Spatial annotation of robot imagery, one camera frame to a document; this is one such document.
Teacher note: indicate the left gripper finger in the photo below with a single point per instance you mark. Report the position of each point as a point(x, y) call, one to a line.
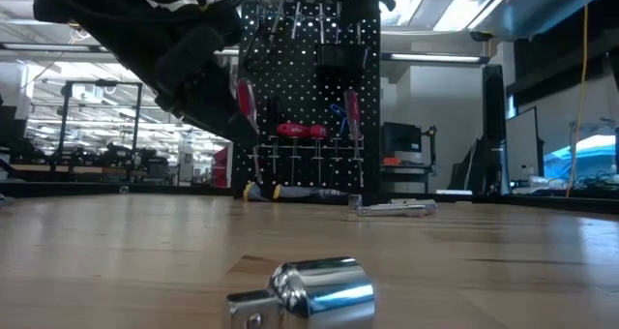
point(213, 106)

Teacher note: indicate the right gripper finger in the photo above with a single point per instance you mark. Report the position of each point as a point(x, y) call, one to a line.
point(360, 0)

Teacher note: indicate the large blue black screwdriver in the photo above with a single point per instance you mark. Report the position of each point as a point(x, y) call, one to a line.
point(337, 29)

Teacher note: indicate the silver ratchet wrench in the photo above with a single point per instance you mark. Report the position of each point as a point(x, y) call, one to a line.
point(387, 211)

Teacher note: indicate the small chrome socket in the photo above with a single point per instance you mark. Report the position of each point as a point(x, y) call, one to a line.
point(324, 290)

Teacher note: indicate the black plastic bin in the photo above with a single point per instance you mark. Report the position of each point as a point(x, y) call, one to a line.
point(341, 60)

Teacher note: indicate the red cabinet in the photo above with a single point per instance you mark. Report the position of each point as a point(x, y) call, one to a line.
point(221, 169)

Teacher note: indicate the long ceiling light strip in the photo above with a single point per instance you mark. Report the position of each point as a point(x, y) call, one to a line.
point(435, 57)
point(48, 47)

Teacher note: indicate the black metal pegboard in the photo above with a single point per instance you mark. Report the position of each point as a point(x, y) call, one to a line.
point(300, 92)

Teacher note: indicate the grey black work glove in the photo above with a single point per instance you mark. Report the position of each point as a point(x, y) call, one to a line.
point(304, 192)
point(251, 193)

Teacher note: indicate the black computer monitor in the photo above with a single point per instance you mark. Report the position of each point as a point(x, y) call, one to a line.
point(400, 136)

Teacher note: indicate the small orange object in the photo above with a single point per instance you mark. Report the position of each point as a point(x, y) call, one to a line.
point(392, 161)

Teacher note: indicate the tall black column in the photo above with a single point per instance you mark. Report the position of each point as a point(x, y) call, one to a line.
point(494, 126)

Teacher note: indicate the white flat device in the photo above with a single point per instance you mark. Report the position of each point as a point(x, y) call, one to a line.
point(454, 192)

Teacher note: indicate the black metal gantry frame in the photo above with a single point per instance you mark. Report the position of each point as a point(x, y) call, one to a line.
point(65, 126)

